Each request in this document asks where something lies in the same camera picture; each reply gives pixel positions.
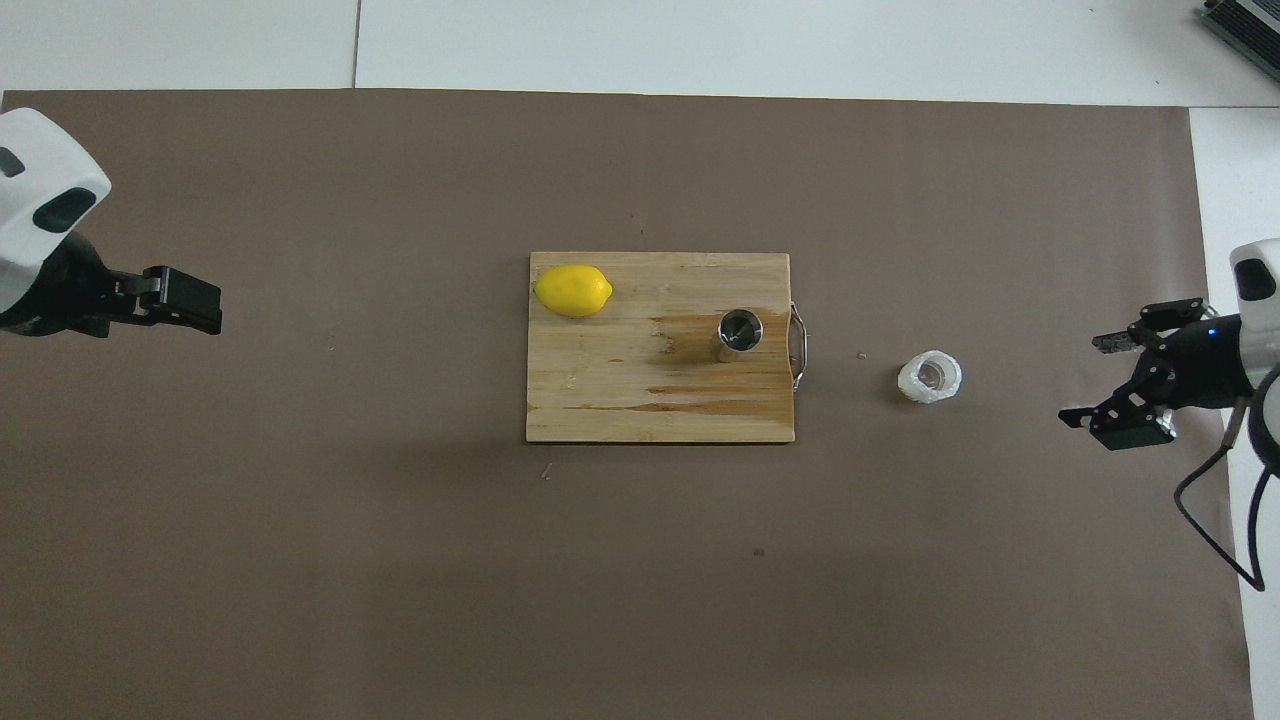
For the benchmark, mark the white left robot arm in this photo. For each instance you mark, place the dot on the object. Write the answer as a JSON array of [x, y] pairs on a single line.
[[40, 170]]

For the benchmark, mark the small clear plastic cup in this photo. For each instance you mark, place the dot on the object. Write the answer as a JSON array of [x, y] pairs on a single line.
[[912, 385]]

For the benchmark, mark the yellow lemon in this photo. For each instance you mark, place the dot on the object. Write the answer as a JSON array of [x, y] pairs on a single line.
[[572, 291]]

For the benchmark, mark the wooden cutting board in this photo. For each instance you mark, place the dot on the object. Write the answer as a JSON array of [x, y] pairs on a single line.
[[620, 400]]

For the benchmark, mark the brown paper table mat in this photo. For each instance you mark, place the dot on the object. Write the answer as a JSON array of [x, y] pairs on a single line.
[[700, 600]]

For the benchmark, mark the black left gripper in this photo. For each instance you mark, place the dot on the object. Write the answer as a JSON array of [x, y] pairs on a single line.
[[60, 300]]

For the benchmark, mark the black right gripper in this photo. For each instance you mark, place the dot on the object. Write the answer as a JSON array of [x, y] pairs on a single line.
[[1205, 365]]

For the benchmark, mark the steel double jigger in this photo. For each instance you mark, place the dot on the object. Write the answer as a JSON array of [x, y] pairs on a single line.
[[741, 328]]

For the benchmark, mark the grey ribbed metal device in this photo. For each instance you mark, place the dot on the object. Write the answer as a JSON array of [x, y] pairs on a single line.
[[1250, 25]]

